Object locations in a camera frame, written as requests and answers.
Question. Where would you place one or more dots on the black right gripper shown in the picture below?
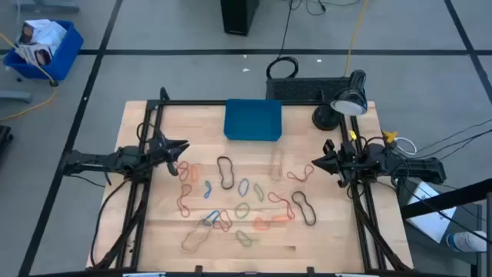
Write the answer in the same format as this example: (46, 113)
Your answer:
(348, 159)

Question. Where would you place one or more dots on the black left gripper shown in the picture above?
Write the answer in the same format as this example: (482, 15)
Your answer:
(159, 152)

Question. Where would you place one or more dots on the red rubber band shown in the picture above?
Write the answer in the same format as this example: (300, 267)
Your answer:
(313, 170)
(225, 211)
(186, 185)
(183, 161)
(268, 197)

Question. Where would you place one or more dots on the orange rubber band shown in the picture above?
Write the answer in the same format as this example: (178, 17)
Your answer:
(280, 218)
(261, 229)
(191, 173)

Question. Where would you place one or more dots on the green rubber band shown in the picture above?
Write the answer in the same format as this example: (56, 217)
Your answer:
(240, 231)
(256, 184)
(242, 203)

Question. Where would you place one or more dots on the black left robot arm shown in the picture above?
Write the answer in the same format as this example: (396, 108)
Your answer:
(96, 159)

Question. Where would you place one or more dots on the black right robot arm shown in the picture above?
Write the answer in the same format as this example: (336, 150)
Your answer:
(415, 169)

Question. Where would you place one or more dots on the blue plastic bin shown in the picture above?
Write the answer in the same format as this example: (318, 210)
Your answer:
(251, 119)

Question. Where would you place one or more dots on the black desk lamp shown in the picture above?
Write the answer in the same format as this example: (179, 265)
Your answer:
(326, 117)

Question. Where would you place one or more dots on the yellow connector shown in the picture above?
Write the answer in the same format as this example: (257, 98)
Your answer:
(390, 135)

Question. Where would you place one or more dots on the black perforated panel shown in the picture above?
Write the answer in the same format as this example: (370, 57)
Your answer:
(296, 89)

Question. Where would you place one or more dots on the black metal beam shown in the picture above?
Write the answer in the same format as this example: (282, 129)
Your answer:
(442, 200)

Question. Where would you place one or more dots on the blue floor crate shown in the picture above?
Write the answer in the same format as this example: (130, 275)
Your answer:
(65, 57)

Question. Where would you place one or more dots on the black computer tower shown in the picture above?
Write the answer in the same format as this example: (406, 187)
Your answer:
(238, 17)

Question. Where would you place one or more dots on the clear plastic bottle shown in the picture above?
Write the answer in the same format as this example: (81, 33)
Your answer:
(467, 241)

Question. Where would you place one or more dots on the grey table foot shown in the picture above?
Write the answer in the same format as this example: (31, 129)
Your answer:
(46, 5)
(15, 96)

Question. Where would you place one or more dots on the black chair base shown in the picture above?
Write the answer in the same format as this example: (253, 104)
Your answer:
(4, 138)

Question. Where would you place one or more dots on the white printed cardboard box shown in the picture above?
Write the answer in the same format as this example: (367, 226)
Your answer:
(32, 54)
(48, 32)

